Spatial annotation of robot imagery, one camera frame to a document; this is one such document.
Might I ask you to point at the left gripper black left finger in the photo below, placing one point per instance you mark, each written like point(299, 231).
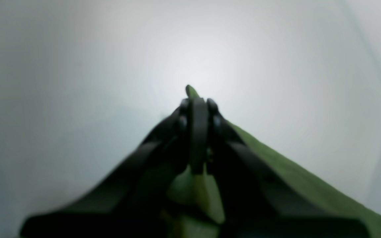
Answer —
point(129, 201)

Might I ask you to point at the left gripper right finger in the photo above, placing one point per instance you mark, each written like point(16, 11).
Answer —
point(256, 200)

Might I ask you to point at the olive green t-shirt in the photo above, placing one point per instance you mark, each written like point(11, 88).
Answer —
point(194, 208)

